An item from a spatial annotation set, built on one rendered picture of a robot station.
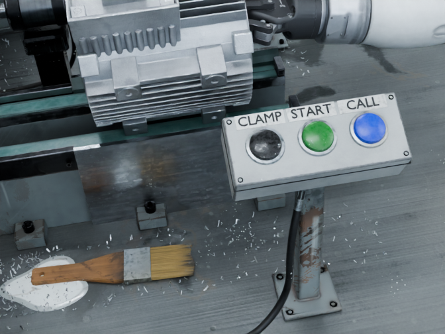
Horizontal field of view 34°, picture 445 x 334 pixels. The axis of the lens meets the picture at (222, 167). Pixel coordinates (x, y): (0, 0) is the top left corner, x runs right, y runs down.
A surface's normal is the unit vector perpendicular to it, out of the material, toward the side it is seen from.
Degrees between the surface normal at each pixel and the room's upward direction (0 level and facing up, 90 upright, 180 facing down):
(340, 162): 29
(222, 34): 59
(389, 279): 0
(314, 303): 0
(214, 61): 23
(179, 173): 90
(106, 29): 113
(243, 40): 68
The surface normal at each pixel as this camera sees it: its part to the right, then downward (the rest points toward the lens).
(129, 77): 0.01, -0.41
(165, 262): -0.04, -0.71
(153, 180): 0.17, 0.67
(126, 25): 0.18, 0.90
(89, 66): 0.13, 0.34
